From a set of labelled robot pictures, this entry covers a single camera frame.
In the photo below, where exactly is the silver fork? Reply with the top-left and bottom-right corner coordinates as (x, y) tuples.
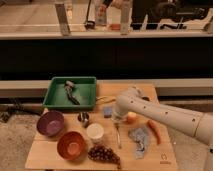
(114, 123), (122, 149)

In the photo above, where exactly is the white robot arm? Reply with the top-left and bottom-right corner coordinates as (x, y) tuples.
(112, 86), (213, 171)

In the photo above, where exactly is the purple bowl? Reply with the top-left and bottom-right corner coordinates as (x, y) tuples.
(36, 111), (64, 137)

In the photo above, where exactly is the orange bowl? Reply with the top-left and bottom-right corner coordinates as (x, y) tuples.
(57, 131), (86, 160)

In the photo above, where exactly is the green plastic tray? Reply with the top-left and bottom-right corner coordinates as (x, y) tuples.
(43, 76), (96, 111)

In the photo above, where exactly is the blue sponge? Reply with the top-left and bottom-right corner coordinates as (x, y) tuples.
(103, 106), (112, 118)

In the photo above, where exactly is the grey tool in tray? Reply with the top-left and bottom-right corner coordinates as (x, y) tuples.
(64, 80), (79, 105)

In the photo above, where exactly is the orange fruit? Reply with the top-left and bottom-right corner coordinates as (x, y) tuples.
(125, 112), (137, 124)

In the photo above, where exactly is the small metal cup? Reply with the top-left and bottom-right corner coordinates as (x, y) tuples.
(78, 112), (89, 127)

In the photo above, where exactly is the white cup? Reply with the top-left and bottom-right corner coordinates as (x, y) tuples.
(86, 123), (104, 143)

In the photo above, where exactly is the orange carrot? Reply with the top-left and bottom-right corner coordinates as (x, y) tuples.
(147, 120), (161, 145)

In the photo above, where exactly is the grey blue cloth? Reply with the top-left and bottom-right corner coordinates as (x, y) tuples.
(128, 126), (150, 159)

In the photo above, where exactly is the wooden board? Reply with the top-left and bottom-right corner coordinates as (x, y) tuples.
(24, 82), (179, 171)

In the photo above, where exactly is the bunch of dark grapes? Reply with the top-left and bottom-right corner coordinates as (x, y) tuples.
(88, 145), (121, 169)

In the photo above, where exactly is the wooden handled utensil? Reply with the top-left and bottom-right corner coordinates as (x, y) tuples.
(96, 96), (115, 103)

